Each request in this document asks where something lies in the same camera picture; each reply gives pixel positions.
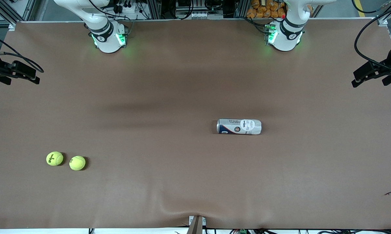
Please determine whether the yellow tennis ball Wilson print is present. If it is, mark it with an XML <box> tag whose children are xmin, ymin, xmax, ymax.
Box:
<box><xmin>46</xmin><ymin>151</ymin><xmax>64</xmax><ymax>167</ymax></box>

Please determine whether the yellow tennis ball Roland print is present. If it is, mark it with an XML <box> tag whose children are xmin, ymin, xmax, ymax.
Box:
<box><xmin>69</xmin><ymin>155</ymin><xmax>86</xmax><ymax>171</ymax></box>

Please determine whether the Wilson tennis ball can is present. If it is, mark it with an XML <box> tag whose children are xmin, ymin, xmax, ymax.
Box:
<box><xmin>216</xmin><ymin>118</ymin><xmax>262</xmax><ymax>135</ymax></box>

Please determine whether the white power strip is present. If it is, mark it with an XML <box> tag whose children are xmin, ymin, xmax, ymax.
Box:
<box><xmin>112</xmin><ymin>3</ymin><xmax>138</xmax><ymax>14</ymax></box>

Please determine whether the orange mesh bag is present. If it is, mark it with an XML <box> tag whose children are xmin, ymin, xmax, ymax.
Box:
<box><xmin>246</xmin><ymin>0</ymin><xmax>287</xmax><ymax>19</ymax></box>

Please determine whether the brown table mat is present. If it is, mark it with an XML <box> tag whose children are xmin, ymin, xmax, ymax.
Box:
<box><xmin>0</xmin><ymin>18</ymin><xmax>391</xmax><ymax>229</ymax></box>

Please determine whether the grey metal equipment rack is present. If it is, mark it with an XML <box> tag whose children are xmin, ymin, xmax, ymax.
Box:
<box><xmin>156</xmin><ymin>0</ymin><xmax>244</xmax><ymax>19</ymax></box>

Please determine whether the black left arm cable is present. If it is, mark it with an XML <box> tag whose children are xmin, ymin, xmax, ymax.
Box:
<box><xmin>354</xmin><ymin>0</ymin><xmax>391</xmax><ymax>72</ymax></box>

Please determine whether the aluminium frame profile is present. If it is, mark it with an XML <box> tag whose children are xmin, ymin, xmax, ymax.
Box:
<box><xmin>0</xmin><ymin>0</ymin><xmax>36</xmax><ymax>28</ymax></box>
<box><xmin>378</xmin><ymin>10</ymin><xmax>391</xmax><ymax>46</ymax></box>

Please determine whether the metal table clamp bracket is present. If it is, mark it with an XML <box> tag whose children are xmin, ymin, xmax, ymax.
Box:
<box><xmin>188</xmin><ymin>215</ymin><xmax>206</xmax><ymax>234</ymax></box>

